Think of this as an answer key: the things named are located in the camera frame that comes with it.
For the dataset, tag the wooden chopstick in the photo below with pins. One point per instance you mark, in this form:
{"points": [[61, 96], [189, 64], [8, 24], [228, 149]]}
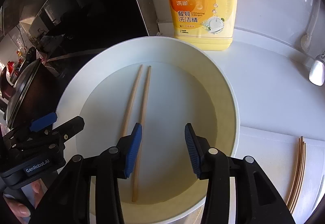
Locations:
{"points": [[132, 102], [145, 97], [300, 175], [295, 175]]}

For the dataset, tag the white round bowl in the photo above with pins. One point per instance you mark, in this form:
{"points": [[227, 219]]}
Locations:
{"points": [[172, 112]]}

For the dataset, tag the dark cooking pot with lid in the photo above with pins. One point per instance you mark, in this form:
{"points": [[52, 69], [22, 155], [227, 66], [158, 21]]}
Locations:
{"points": [[28, 86]]}

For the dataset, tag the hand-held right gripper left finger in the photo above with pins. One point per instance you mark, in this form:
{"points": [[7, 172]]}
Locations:
{"points": [[133, 150]]}

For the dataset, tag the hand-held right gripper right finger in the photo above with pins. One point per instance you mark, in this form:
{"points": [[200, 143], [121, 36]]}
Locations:
{"points": [[193, 150]]}

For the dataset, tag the white plastic utensil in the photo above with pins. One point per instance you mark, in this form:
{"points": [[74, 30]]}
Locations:
{"points": [[306, 41]]}

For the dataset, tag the metal spatula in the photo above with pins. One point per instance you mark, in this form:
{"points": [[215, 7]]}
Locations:
{"points": [[317, 71]]}

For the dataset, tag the person's left hand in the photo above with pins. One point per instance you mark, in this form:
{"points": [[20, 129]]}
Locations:
{"points": [[20, 210]]}

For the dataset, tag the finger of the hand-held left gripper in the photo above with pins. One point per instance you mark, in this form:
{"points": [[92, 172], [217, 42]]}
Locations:
{"points": [[43, 121], [73, 123]]}

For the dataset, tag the white cutting board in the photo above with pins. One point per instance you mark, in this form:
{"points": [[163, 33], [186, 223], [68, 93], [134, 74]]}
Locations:
{"points": [[266, 163]]}

